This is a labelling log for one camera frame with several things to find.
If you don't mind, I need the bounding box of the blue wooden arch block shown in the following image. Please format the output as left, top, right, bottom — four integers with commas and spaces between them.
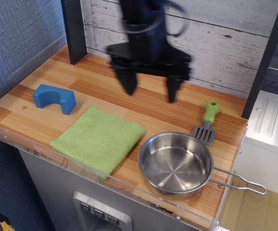
32, 84, 76, 115

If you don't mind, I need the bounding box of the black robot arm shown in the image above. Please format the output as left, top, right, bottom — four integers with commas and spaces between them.
106, 0, 191, 103

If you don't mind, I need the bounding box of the silver button control panel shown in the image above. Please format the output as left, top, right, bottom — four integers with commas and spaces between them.
73, 191, 133, 231

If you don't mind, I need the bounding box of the clear acrylic front guard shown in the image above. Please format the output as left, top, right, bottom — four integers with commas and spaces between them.
0, 127, 221, 231

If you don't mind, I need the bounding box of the dark support post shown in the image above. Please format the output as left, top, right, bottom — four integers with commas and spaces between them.
61, 0, 87, 64
241, 14, 278, 119

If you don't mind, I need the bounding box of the stainless steel pan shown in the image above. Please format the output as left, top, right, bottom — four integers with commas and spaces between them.
138, 132, 267, 200

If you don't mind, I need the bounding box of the white ribbed side cabinet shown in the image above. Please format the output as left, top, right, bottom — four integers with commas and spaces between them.
234, 91, 278, 193

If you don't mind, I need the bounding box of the dark left support post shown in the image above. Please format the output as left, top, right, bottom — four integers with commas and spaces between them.
61, 0, 87, 64

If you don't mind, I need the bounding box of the green handled grey spatula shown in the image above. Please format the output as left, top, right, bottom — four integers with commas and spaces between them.
191, 101, 220, 145

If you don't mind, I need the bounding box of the green towel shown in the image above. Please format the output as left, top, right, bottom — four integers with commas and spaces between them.
50, 106, 145, 180

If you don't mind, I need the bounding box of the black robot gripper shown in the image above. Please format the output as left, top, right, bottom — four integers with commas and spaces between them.
106, 21, 191, 103

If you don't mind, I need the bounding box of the dark right support post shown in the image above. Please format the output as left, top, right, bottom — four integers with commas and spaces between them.
241, 14, 278, 119

